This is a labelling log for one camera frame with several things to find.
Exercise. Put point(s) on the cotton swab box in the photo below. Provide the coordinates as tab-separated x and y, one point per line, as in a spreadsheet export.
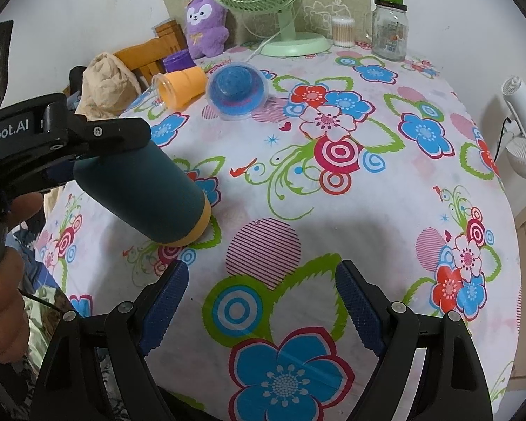
343	33

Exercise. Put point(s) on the floral tablecloth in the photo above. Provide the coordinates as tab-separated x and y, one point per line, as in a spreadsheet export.
333	228

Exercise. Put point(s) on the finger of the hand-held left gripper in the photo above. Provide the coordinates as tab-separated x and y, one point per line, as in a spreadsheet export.
105	133
48	177

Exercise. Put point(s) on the clear glass jar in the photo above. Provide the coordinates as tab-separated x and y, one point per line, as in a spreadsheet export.
390	30

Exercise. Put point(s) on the purple plastic cup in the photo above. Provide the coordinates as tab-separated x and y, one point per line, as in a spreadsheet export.
179	60

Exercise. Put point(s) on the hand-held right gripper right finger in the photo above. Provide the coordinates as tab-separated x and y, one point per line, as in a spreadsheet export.
359	307

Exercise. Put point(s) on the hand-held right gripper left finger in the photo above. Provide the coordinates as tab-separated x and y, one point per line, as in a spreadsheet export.
166	307

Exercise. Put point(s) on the purple plush toy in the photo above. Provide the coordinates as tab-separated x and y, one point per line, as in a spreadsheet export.
204	26

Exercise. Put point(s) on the person's left hand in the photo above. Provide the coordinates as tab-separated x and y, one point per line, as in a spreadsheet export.
4	307

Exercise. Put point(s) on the wooden chair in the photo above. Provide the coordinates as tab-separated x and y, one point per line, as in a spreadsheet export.
144	55

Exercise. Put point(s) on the orange plastic cup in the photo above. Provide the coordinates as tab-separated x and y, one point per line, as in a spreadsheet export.
186	85

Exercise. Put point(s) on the blue cup clear shell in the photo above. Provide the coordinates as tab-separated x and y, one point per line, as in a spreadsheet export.
236	90

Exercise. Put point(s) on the dark teal cup orange base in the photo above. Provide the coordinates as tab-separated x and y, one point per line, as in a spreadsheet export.
149	193

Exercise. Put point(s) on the beige crumpled cloth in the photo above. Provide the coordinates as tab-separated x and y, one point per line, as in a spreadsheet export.
107	85

